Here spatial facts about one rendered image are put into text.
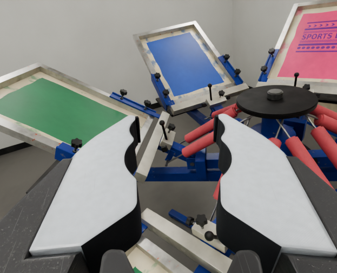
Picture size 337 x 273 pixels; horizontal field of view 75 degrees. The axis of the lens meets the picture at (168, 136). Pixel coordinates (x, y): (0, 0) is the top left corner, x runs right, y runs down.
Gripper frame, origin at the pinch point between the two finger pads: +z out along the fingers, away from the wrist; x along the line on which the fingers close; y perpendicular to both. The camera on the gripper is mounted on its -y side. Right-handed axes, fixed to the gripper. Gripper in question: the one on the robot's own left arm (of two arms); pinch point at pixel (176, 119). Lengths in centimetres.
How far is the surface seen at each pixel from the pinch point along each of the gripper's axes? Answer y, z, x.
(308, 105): 29, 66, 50
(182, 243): 64, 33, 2
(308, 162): 44, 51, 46
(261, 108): 31, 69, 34
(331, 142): 40, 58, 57
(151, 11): 6, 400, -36
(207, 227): 59, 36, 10
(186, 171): 75, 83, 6
